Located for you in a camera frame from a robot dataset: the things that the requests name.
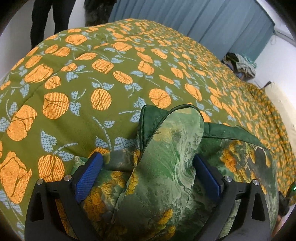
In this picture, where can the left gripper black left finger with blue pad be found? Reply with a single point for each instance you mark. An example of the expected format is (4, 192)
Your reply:
(43, 221)

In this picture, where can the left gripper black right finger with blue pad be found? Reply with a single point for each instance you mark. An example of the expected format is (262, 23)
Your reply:
(252, 218)

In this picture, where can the green patterned garment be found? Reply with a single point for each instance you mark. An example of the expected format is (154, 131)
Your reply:
(147, 188)

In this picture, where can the pile of clothes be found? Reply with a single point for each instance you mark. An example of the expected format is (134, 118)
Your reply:
(243, 67)

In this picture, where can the cream white pillow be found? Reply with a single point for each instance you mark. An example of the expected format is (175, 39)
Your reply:
(285, 108)

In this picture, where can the olive orange floral bedspread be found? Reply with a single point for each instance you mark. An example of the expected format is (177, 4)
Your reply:
(118, 68)

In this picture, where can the blue pleated curtain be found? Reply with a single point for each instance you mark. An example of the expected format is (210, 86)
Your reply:
(222, 26)

